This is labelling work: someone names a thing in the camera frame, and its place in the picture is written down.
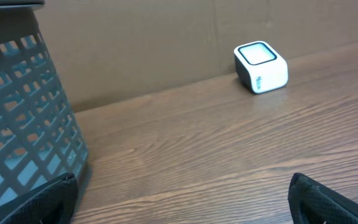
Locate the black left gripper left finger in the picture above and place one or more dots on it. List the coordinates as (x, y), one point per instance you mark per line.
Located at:
(51, 202)

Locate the grey plastic lattice basket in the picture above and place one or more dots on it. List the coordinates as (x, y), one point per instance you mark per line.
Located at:
(40, 138)

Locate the white barcode scanner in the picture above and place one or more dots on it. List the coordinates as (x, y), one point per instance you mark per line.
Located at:
(259, 67)

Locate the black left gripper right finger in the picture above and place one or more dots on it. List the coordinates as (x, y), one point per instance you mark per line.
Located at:
(311, 202)

